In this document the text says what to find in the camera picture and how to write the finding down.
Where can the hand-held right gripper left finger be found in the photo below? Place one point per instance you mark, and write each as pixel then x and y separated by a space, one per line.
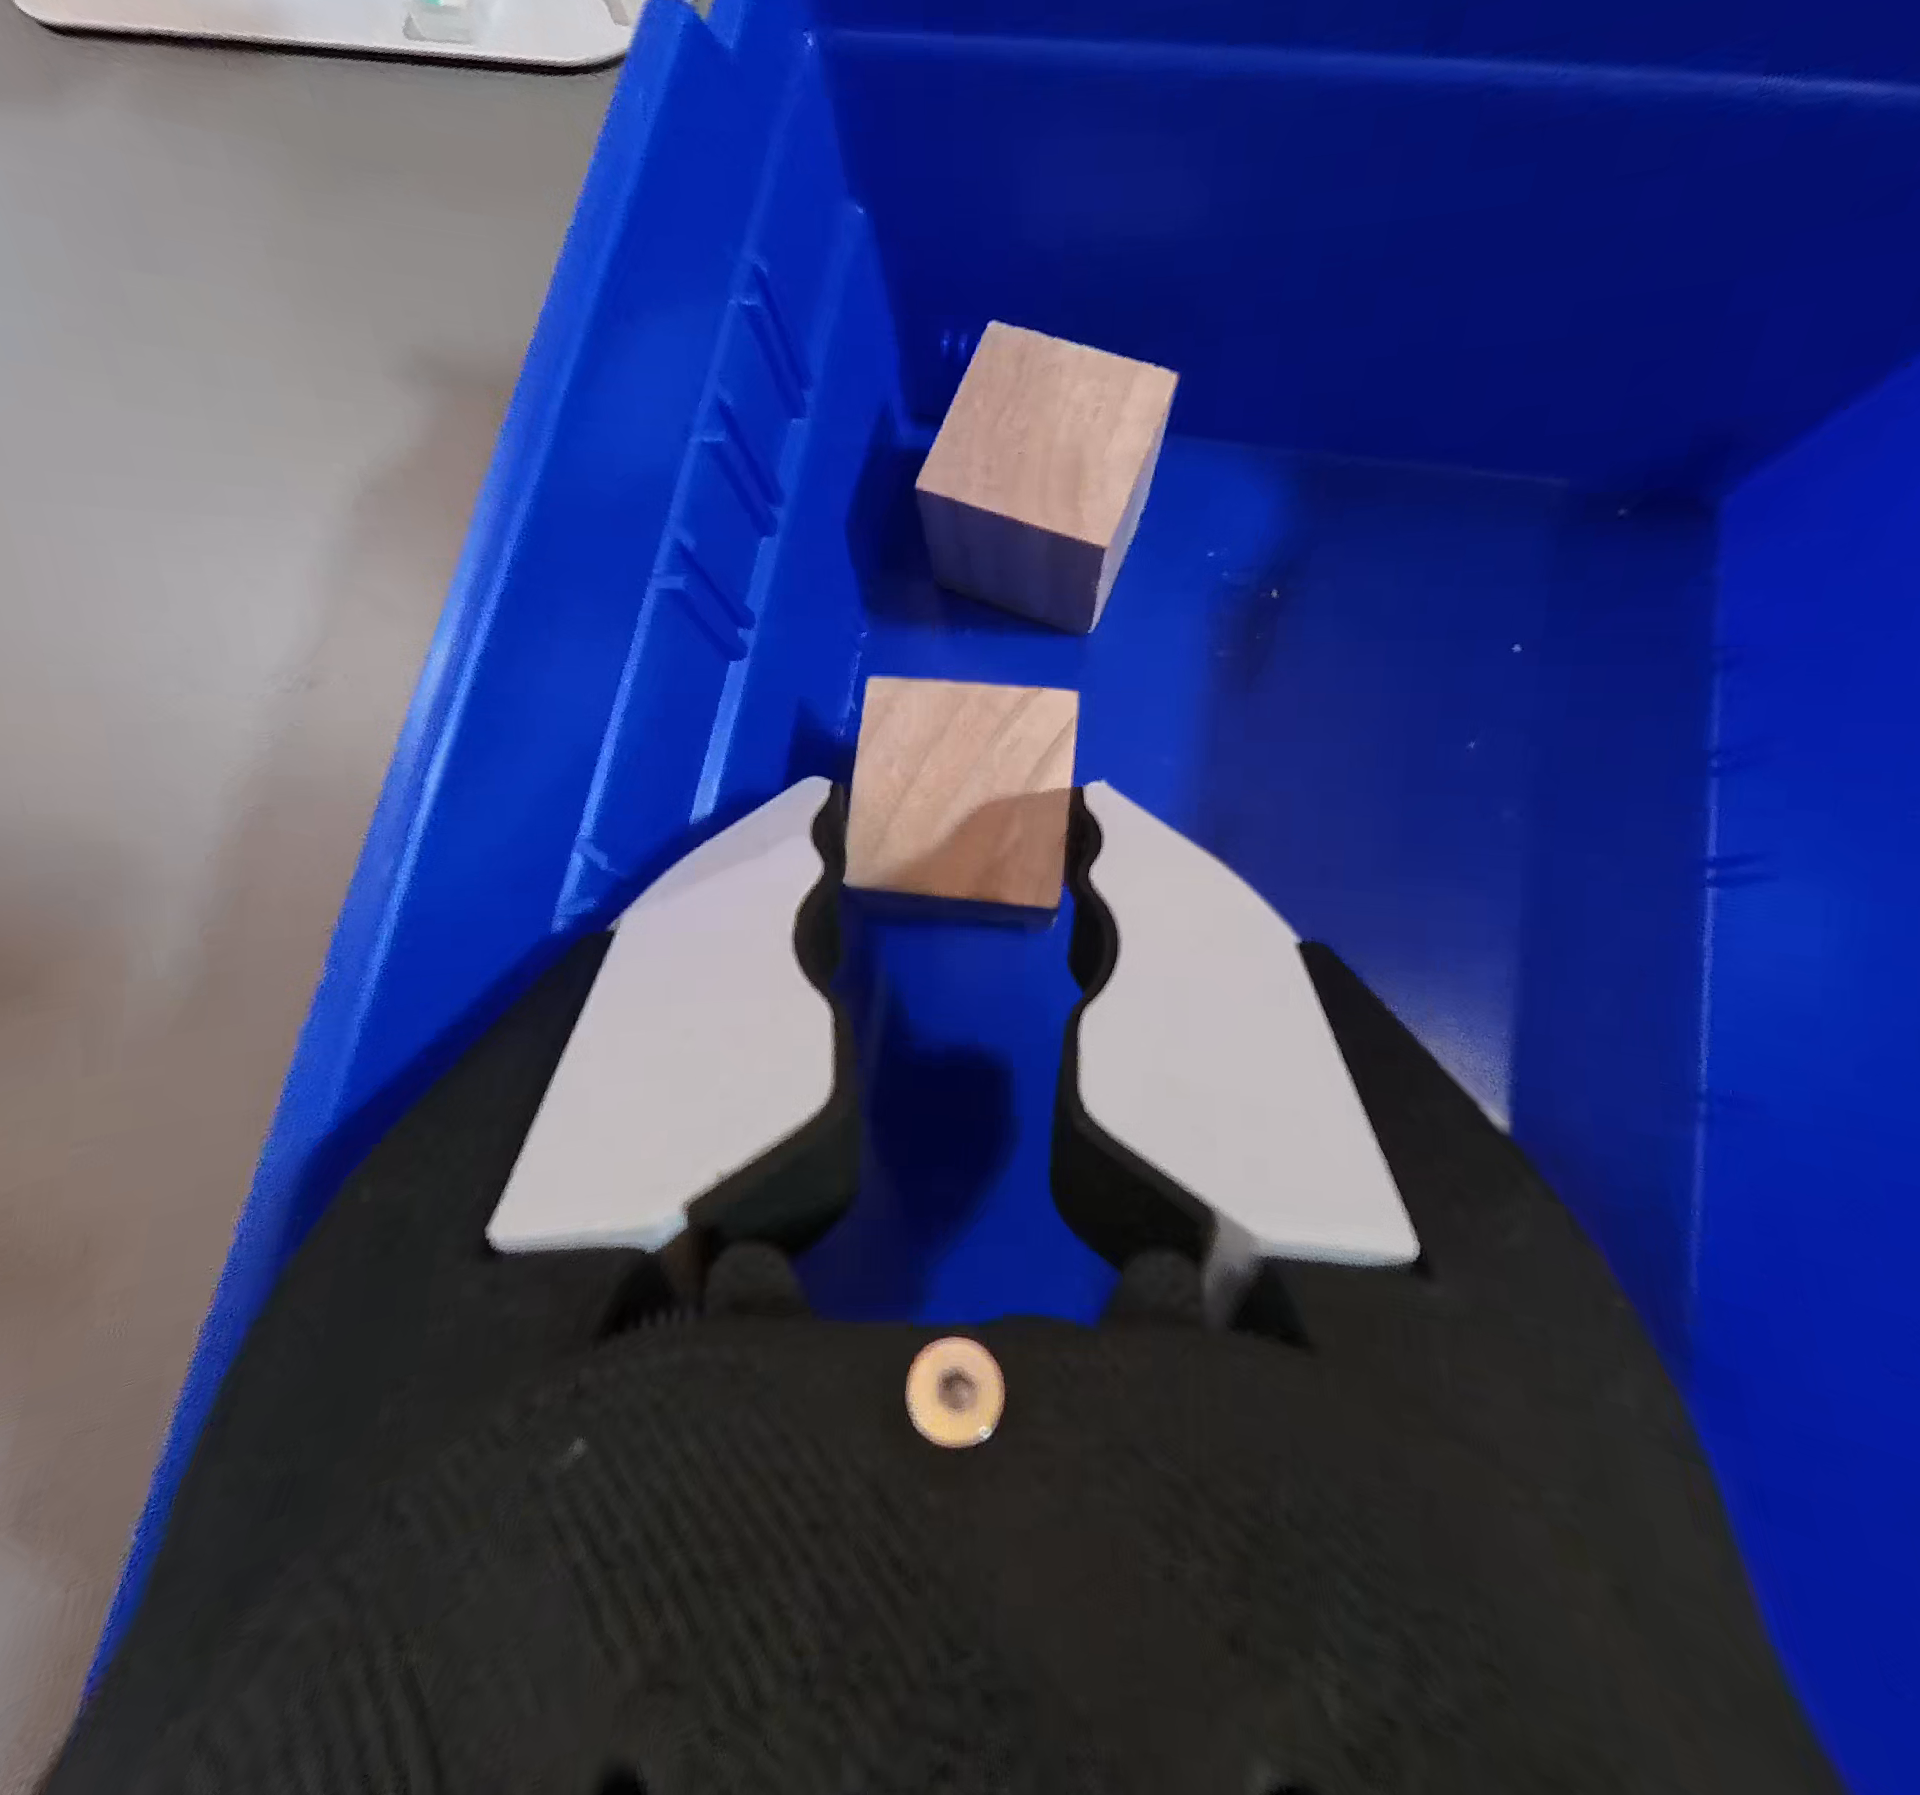
pixel 676 1059

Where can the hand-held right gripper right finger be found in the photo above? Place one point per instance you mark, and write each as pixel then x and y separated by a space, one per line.
pixel 1230 1059

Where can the wooden cube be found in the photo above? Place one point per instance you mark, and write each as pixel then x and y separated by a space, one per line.
pixel 1043 459
pixel 960 790

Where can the blue plastic bin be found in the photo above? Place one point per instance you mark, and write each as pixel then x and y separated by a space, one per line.
pixel 1427 324

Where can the grey desk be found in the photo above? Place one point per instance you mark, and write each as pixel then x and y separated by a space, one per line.
pixel 226 473

